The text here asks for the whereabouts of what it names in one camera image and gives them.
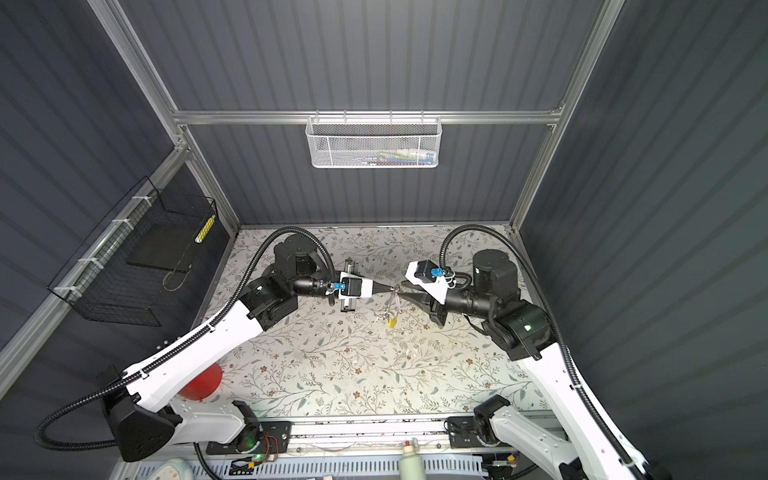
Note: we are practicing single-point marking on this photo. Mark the white bottle with red cap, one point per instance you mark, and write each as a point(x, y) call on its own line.
point(411, 465)

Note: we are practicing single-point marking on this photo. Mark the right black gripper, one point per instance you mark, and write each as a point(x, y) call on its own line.
point(431, 306)

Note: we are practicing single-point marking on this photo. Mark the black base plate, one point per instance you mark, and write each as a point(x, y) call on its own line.
point(463, 434)
point(270, 438)

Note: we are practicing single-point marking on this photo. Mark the red cup with pens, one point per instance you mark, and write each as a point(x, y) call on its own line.
point(204, 383)

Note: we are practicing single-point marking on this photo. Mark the white slotted cable duct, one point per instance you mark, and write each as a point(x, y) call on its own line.
point(436, 466)

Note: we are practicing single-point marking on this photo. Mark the large keyring with yellow grip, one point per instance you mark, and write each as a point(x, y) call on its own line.
point(392, 308)

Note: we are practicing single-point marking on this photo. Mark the white rounded device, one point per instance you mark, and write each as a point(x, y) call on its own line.
point(173, 469)

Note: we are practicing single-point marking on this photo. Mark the white wire basket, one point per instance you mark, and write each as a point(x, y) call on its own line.
point(369, 141)

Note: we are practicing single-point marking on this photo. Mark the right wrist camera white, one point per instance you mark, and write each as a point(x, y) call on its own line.
point(434, 280)

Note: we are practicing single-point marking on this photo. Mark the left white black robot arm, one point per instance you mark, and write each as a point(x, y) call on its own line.
point(143, 417)

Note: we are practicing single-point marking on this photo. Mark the aluminium rail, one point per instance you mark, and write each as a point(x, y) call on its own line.
point(372, 433)

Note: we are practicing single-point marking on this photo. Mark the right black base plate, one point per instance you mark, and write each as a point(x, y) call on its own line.
point(463, 434)

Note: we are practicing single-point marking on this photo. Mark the yellow green marker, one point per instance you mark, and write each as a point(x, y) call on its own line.
point(205, 229)

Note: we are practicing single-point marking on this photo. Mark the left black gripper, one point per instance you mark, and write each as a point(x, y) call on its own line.
point(349, 267)

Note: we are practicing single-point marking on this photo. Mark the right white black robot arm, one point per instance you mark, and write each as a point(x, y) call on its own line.
point(524, 333)

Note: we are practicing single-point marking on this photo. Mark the black wire basket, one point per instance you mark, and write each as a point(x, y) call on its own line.
point(134, 271)

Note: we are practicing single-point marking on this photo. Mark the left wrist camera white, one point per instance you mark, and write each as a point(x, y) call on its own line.
point(348, 286)

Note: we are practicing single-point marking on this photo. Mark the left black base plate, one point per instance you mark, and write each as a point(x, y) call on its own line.
point(270, 438)

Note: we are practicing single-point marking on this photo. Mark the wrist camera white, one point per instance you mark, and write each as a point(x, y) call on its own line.
point(434, 280)
point(348, 286)

